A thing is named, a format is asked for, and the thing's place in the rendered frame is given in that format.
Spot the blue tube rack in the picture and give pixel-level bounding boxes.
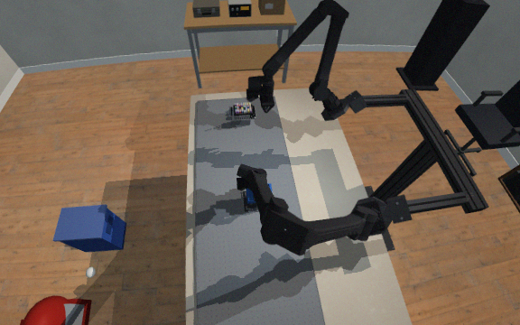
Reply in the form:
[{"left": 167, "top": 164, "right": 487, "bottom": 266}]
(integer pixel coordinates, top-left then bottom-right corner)
[{"left": 246, "top": 183, "right": 272, "bottom": 204}]

